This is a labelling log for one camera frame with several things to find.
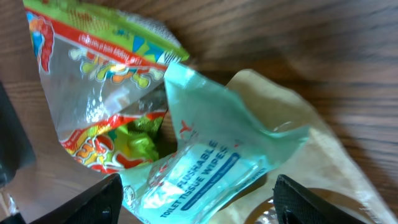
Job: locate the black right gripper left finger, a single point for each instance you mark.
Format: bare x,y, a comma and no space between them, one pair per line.
99,204

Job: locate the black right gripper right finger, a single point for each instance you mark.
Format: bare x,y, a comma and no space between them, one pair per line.
296,204

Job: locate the clear cookie bag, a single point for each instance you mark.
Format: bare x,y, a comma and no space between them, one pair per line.
322,165

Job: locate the mint green tissue pack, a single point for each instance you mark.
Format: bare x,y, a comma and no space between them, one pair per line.
222,149

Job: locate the green gummy candy bag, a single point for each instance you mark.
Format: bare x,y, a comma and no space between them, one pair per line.
102,73

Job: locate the grey plastic mesh basket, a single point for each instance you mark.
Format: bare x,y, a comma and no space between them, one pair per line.
16,149

